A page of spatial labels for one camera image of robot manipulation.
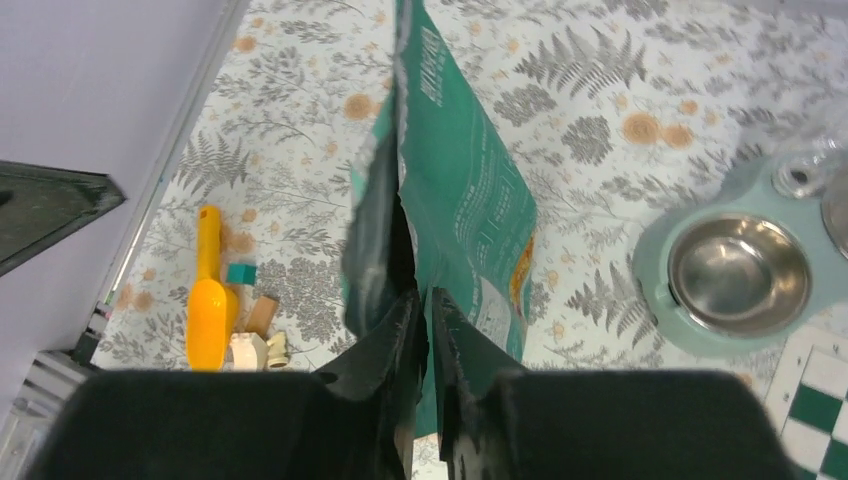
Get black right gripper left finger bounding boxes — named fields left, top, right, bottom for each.
left=26, top=289, right=429, bottom=480

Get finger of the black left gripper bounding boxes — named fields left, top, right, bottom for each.
left=1, top=160, right=126, bottom=275

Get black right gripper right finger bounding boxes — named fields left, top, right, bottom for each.
left=431, top=286, right=800, bottom=480

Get orange plastic scoop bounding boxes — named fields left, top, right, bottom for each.
left=185, top=205, right=239, bottom=371

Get green dog food bag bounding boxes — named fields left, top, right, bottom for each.
left=340, top=0, right=539, bottom=439

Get mint double pet bowl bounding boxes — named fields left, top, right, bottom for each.
left=632, top=150, right=847, bottom=357

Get white yellow toy block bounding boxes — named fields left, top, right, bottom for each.
left=230, top=332, right=269, bottom=372

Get small cream toy piece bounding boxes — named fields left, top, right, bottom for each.
left=266, top=331, right=290, bottom=370

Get brown wooden cylinder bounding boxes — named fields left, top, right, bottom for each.
left=245, top=296, right=278, bottom=338

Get teal small cube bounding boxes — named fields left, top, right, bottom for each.
left=226, top=263, right=257, bottom=286

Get green white checkerboard mat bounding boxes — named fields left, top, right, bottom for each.
left=765, top=326, right=847, bottom=479

